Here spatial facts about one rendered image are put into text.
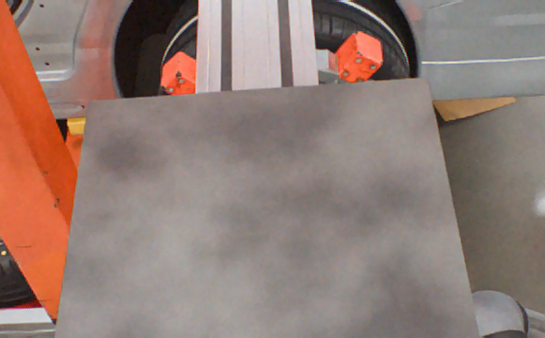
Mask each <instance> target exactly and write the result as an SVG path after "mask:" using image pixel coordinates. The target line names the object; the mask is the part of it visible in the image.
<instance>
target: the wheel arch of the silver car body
mask: <svg viewBox="0 0 545 338"><path fill-rule="evenodd" d="M186 1H187V0H129V1H128V2H127V5H126V6H125V8H124V10H123V12H121V13H120V15H119V18H118V21H117V23H116V26H115V29H114V34H113V38H112V43H111V51H110V71H111V78H112V84H113V88H114V93H115V96H116V99H117V100H119V99H133V98H134V89H135V83H137V74H138V67H139V59H140V51H141V47H142V44H143V42H144V40H145V39H146V38H149V37H151V36H154V35H166V31H167V28H169V26H170V24H171V22H172V20H173V18H174V15H175V13H176V12H177V11H178V10H179V9H180V8H181V7H182V5H183V4H185V2H186ZM384 1H385V2H386V4H387V5H388V6H390V7H391V9H392V10H393V12H394V13H395V15H396V17H397V19H398V21H399V24H400V26H401V30H402V33H403V37H404V38H405V43H406V51H407V57H408V64H409V70H410V77H411V79H419V77H421V73H422V59H421V51H420V50H419V44H418V40H417V37H416V31H415V28H414V26H413V24H412V22H411V20H410V17H409V15H408V13H407V11H406V10H405V8H403V7H402V5H401V2H400V1H399V0H384Z"/></svg>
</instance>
